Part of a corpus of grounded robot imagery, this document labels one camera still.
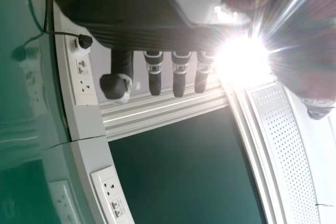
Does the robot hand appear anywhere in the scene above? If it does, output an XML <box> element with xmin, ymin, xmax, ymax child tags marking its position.
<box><xmin>39</xmin><ymin>0</ymin><xmax>336</xmax><ymax>121</ymax></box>

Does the aluminium frame rail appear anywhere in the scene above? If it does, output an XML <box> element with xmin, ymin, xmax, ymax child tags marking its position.
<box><xmin>99</xmin><ymin>81</ymin><xmax>230</xmax><ymax>142</ymax></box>
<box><xmin>225</xmin><ymin>84</ymin><xmax>283</xmax><ymax>224</ymax></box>

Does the white socket panel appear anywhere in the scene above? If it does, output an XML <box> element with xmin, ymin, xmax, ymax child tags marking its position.
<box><xmin>90</xmin><ymin>165</ymin><xmax>135</xmax><ymax>224</ymax></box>
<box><xmin>67</xmin><ymin>35</ymin><xmax>100</xmax><ymax>106</ymax></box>

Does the perforated white cable duct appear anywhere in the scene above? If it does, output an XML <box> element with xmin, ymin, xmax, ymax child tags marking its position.
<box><xmin>248</xmin><ymin>81</ymin><xmax>325</xmax><ymax>224</ymax></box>

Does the black power cable with plug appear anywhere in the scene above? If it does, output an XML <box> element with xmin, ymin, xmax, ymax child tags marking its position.
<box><xmin>44</xmin><ymin>0</ymin><xmax>95</xmax><ymax>51</ymax></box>

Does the white table trunking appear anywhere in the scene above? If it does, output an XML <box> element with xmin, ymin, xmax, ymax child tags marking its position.
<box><xmin>69</xmin><ymin>135</ymin><xmax>137</xmax><ymax>224</ymax></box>
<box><xmin>52</xmin><ymin>0</ymin><xmax>107</xmax><ymax>142</ymax></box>

